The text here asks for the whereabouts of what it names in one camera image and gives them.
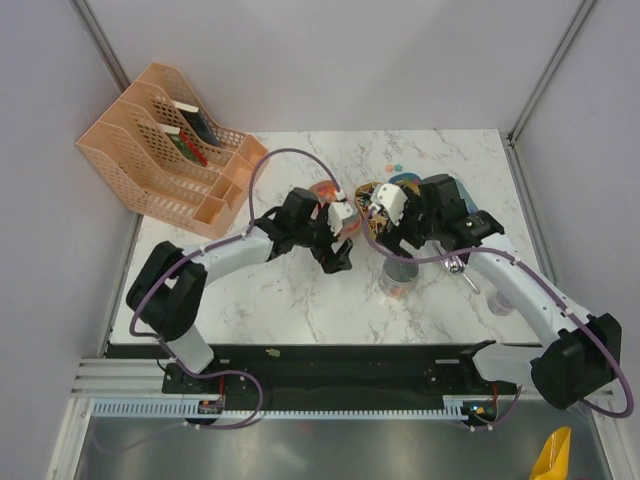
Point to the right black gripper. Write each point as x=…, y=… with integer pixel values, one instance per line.
x=392, y=237

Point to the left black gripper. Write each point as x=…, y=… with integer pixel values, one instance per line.
x=333, y=262

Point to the clear plastic jar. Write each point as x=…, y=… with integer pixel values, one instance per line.
x=393, y=290

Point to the metal candy scoop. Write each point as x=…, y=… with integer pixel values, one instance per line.
x=455, y=266

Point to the silver jar lid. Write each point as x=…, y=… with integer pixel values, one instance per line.
x=399, y=272

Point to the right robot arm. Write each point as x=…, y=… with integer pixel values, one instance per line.
x=578, y=352

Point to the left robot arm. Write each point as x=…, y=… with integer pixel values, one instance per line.
x=167, y=292

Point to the blue jelly candy tray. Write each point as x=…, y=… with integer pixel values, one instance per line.
x=405, y=179

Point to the tan lollipop tray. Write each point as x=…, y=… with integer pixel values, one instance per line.
x=362, y=196

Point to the light blue candy tray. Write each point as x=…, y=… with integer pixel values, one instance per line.
x=465, y=195

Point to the pink star candy tray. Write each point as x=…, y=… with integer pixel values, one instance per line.
x=326, y=192

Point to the small purple candy cup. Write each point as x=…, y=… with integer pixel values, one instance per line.
x=498, y=304

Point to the red green book in rack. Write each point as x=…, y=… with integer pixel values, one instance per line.
x=182, y=142

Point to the black book in rack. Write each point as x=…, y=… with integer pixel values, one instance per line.
x=195, y=118

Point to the peach file organizer rack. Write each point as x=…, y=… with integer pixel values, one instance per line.
x=150, y=175

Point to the yellow plastic scoop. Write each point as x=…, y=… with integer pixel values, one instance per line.
x=554, y=459

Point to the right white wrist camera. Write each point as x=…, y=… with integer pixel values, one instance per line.
x=391, y=199

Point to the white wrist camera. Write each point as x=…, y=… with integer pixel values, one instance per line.
x=343, y=219
x=391, y=199

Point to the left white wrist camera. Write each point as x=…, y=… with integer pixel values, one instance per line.
x=343, y=219

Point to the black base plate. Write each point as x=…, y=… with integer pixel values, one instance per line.
x=339, y=376

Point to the white cable duct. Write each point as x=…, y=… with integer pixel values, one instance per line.
x=209, y=407

